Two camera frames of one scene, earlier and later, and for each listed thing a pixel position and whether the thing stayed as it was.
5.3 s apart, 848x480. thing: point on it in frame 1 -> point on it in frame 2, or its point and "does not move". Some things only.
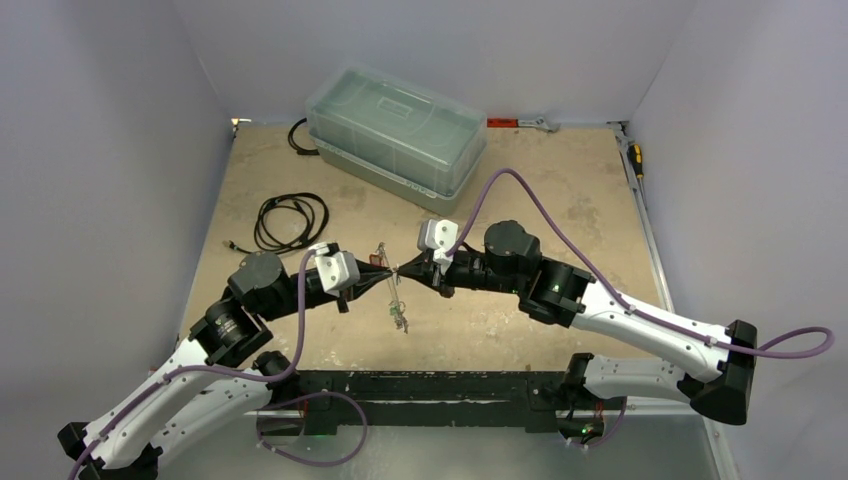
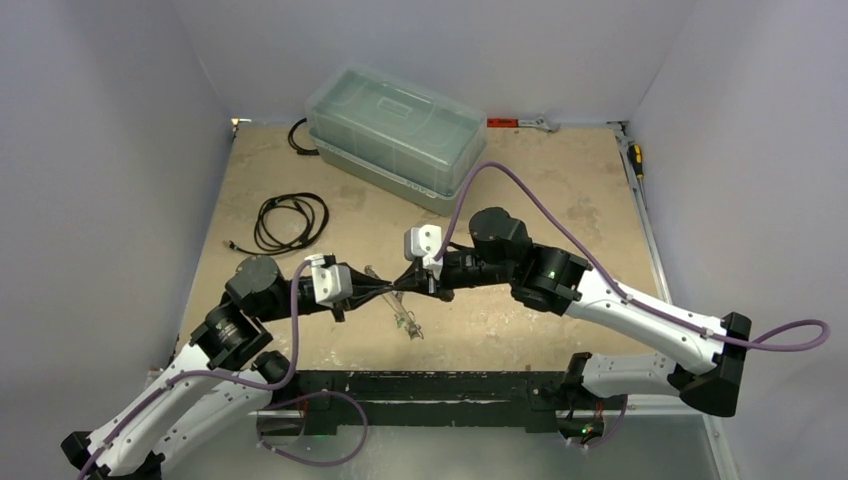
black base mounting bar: [431, 398] does not move
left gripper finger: [369, 275] -> [364, 289]
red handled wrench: [538, 122] does not move
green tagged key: [396, 311] -> [413, 330]
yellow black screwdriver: [635, 155] does not move
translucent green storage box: [418, 144] does not move
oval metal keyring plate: [394, 297] -> [394, 299]
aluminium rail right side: [621, 133] does not move
